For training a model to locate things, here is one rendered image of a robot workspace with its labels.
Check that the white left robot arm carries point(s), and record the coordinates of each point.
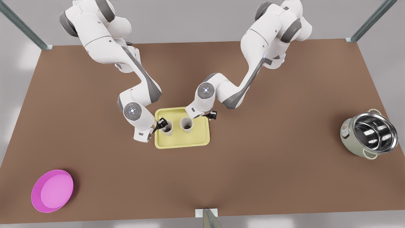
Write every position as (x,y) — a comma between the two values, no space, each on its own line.
(265,34)

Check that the pink round bowl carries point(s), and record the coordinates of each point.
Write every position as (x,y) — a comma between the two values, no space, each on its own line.
(52,191)

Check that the white IKEA cup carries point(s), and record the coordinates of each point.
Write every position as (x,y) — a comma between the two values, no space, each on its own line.
(168,130)
(186,125)

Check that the pale green steel-lined pot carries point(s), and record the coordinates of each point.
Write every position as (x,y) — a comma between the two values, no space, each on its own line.
(373,133)

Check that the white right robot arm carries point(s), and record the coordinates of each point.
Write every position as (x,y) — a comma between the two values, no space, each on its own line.
(104,44)

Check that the silver frame post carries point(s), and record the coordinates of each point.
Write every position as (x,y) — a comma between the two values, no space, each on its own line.
(209,219)
(370,22)
(22,25)

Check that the yellow rectangular tray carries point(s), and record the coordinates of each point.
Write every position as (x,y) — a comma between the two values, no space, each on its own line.
(190,139)

